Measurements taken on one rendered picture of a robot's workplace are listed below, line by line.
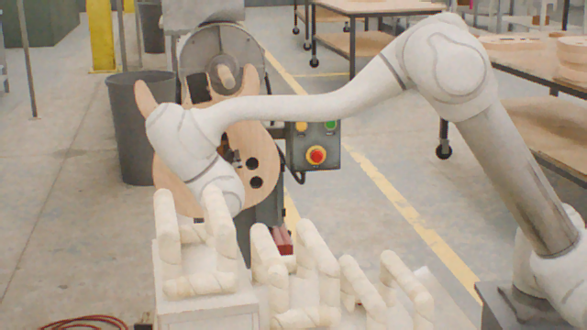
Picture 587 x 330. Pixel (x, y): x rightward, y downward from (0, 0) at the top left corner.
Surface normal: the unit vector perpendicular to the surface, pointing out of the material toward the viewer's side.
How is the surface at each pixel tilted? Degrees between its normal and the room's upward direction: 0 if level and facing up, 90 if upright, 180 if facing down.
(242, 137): 87
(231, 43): 82
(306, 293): 0
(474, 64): 87
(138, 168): 94
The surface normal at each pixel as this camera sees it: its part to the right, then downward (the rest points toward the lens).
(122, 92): -0.37, 0.35
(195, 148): 0.27, 0.30
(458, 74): 0.01, 0.22
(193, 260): -0.02, -0.95
